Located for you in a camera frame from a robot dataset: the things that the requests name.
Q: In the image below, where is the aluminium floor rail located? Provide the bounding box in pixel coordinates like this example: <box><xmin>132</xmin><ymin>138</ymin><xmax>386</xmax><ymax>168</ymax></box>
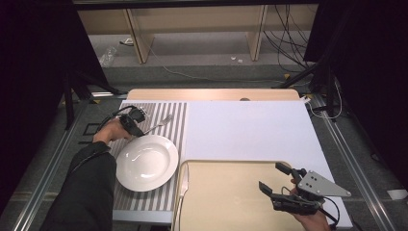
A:
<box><xmin>312</xmin><ymin>94</ymin><xmax>395</xmax><ymax>231</ymax></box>
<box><xmin>13</xmin><ymin>99</ymin><xmax>89</xmax><ymax>231</ymax></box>

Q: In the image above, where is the black tripod stand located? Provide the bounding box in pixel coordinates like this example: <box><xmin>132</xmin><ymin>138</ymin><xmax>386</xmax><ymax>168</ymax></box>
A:
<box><xmin>271</xmin><ymin>59</ymin><xmax>343</xmax><ymax>121</ymax></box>
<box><xmin>62</xmin><ymin>68</ymin><xmax>121</xmax><ymax>131</ymax></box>

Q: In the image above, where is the grey striped placemat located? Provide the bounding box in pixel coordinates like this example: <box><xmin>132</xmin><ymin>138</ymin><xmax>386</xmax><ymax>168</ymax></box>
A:
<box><xmin>110</xmin><ymin>101</ymin><xmax>188</xmax><ymax>213</ymax></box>

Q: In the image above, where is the light wooden desk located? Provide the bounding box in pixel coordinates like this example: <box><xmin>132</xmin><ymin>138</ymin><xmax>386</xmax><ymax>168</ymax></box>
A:
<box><xmin>72</xmin><ymin>0</ymin><xmax>321</xmax><ymax>64</ymax></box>

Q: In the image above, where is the person's left hand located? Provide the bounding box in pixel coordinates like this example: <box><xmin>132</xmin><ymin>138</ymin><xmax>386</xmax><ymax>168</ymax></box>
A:
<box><xmin>91</xmin><ymin>117</ymin><xmax>133</xmax><ymax>144</ymax></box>

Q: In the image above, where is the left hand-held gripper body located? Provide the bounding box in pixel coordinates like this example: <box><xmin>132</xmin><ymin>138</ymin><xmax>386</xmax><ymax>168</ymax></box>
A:
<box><xmin>118</xmin><ymin>107</ymin><xmax>147</xmax><ymax>133</ymax></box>

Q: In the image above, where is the table knife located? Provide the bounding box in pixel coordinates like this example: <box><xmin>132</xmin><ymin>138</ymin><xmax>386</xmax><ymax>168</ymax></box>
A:
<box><xmin>172</xmin><ymin>171</ymin><xmax>191</xmax><ymax>231</ymax></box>

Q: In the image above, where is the bundle of black cables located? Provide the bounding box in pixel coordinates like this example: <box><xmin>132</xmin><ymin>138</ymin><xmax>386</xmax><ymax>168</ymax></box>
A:
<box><xmin>263</xmin><ymin>4</ymin><xmax>311</xmax><ymax>70</ymax></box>

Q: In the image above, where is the short aluminium bar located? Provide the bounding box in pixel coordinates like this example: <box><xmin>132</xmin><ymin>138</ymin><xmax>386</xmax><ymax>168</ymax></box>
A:
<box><xmin>90</xmin><ymin>90</ymin><xmax>129</xmax><ymax>99</ymax></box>

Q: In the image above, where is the white deep plate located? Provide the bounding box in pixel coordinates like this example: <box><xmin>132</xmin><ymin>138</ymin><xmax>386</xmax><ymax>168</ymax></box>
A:
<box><xmin>115</xmin><ymin>134</ymin><xmax>180</xmax><ymax>193</ymax></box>

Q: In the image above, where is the white paper label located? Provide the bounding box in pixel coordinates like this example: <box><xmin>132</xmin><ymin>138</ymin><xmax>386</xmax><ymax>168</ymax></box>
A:
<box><xmin>386</xmin><ymin>189</ymin><xmax>408</xmax><ymax>200</ymax></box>

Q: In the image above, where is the right hand-held gripper cable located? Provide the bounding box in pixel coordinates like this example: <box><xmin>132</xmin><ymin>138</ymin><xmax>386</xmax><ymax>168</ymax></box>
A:
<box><xmin>316</xmin><ymin>195</ymin><xmax>342</xmax><ymax>227</ymax></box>

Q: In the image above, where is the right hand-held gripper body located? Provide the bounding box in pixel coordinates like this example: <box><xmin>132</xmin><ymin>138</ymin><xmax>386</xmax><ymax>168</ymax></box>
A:
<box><xmin>270</xmin><ymin>168</ymin><xmax>352</xmax><ymax>217</ymax></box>

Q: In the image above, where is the black curtain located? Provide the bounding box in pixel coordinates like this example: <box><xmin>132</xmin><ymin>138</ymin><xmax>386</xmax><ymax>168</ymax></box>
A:
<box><xmin>0</xmin><ymin>0</ymin><xmax>110</xmax><ymax>219</ymax></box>
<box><xmin>302</xmin><ymin>0</ymin><xmax>408</xmax><ymax>191</ymax></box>

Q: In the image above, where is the person's right hand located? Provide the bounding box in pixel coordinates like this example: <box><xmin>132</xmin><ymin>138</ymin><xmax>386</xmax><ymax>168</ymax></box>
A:
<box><xmin>292</xmin><ymin>209</ymin><xmax>332</xmax><ymax>231</ymax></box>

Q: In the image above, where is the hand-held gripper cable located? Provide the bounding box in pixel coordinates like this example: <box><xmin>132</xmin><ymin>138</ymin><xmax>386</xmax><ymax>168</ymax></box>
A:
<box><xmin>95</xmin><ymin>105</ymin><xmax>136</xmax><ymax>133</ymax></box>
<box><xmin>316</xmin><ymin>195</ymin><xmax>342</xmax><ymax>227</ymax></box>

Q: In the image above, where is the silver fork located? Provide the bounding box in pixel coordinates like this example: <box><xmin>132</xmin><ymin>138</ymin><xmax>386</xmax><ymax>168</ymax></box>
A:
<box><xmin>142</xmin><ymin>114</ymin><xmax>174</xmax><ymax>136</ymax></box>

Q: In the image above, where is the thin white cable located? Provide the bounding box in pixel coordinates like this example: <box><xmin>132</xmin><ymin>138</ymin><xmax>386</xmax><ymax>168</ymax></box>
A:
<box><xmin>301</xmin><ymin>78</ymin><xmax>344</xmax><ymax>120</ymax></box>

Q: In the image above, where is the clear plastic bag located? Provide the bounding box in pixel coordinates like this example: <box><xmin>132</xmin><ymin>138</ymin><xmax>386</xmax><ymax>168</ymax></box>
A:
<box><xmin>98</xmin><ymin>46</ymin><xmax>118</xmax><ymax>67</ymax></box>

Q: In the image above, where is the left hand-held gripper cable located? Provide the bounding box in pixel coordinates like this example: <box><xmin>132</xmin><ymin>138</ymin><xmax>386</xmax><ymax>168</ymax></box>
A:
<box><xmin>95</xmin><ymin>105</ymin><xmax>136</xmax><ymax>133</ymax></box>

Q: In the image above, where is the beige plastic tray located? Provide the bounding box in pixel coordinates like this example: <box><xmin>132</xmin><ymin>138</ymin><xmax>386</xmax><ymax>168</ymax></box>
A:
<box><xmin>171</xmin><ymin>159</ymin><xmax>306</xmax><ymax>231</ymax></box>

